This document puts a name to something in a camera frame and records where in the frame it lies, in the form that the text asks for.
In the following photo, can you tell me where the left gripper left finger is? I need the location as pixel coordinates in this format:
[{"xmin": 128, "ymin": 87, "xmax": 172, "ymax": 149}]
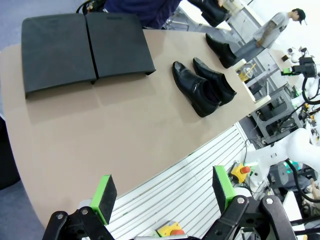
[{"xmin": 41, "ymin": 174, "xmax": 118, "ymax": 240}]

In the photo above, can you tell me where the black leather dress shoe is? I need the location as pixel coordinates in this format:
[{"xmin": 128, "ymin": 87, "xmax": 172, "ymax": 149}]
[
  {"xmin": 188, "ymin": 0, "xmax": 230, "ymax": 28},
  {"xmin": 205, "ymin": 33, "xmax": 238, "ymax": 69},
  {"xmin": 192, "ymin": 57, "xmax": 238, "ymax": 107},
  {"xmin": 171, "ymin": 61, "xmax": 222, "ymax": 118}
]

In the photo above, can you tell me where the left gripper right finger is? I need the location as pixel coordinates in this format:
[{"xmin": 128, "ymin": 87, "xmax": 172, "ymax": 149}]
[{"xmin": 202, "ymin": 164, "xmax": 298, "ymax": 240}]

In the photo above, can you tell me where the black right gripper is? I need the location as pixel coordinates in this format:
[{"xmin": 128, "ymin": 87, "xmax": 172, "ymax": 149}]
[{"xmin": 280, "ymin": 56, "xmax": 318, "ymax": 77}]

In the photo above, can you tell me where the black shoe stand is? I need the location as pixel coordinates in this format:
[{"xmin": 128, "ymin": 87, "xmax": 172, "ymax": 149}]
[
  {"xmin": 21, "ymin": 13, "xmax": 99, "ymax": 100},
  {"xmin": 84, "ymin": 11, "xmax": 157, "ymax": 80}
]

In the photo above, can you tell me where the grey metal cart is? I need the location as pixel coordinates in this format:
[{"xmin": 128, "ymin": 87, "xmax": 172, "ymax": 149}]
[{"xmin": 249, "ymin": 84, "xmax": 305, "ymax": 145}]

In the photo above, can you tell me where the yellow emergency stop button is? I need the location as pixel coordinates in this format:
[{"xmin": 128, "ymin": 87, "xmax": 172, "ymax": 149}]
[
  {"xmin": 155, "ymin": 221, "xmax": 186, "ymax": 238},
  {"xmin": 229, "ymin": 162, "xmax": 252, "ymax": 185}
]

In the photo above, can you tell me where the white table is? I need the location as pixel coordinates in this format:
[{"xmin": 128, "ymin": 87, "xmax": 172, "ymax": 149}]
[{"xmin": 178, "ymin": 0, "xmax": 233, "ymax": 32}]

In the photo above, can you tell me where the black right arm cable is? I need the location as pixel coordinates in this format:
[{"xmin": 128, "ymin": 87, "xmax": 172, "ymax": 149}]
[{"xmin": 284, "ymin": 159, "xmax": 320, "ymax": 203}]

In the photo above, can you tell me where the person in purple jacket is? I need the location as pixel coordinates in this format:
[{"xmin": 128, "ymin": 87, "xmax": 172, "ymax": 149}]
[{"xmin": 103, "ymin": 0, "xmax": 182, "ymax": 30}]

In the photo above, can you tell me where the clear cup with yellow sticks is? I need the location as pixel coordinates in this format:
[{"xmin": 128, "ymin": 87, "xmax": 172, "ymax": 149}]
[{"xmin": 236, "ymin": 63, "xmax": 257, "ymax": 83}]

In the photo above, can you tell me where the white slatted base platform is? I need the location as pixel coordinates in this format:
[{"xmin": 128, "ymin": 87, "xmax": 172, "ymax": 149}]
[{"xmin": 74, "ymin": 122, "xmax": 253, "ymax": 240}]

